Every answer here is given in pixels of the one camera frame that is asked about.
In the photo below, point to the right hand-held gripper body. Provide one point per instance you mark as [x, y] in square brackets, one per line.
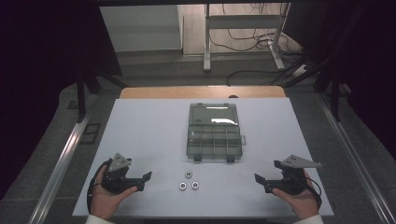
[294, 180]

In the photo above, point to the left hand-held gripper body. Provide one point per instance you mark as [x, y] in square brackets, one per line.
[115, 180]

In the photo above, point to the silver metal nut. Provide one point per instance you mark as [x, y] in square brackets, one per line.
[182, 186]
[195, 185]
[188, 174]

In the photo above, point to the transparent grey compartment box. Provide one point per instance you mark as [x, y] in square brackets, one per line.
[214, 140]

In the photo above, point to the person's left hand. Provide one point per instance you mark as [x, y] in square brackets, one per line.
[104, 202]

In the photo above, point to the person's right hand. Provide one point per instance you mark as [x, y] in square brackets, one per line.
[303, 203]

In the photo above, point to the black metal stand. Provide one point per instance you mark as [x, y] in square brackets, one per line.
[81, 99]
[334, 96]

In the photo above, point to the wooden table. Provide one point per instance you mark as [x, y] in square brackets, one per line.
[202, 92]

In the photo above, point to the white power strip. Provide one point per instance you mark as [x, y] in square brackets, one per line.
[300, 70]

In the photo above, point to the dark curtain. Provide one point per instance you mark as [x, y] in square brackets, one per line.
[46, 77]
[364, 62]

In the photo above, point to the white cabinet panel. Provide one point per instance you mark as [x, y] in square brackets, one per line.
[140, 28]

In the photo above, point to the black floor frame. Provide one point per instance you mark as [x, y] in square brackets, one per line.
[90, 133]

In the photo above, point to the aluminium rail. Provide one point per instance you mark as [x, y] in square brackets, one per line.
[355, 158]
[59, 168]

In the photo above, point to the white metal desk frame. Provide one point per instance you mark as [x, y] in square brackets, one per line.
[244, 21]

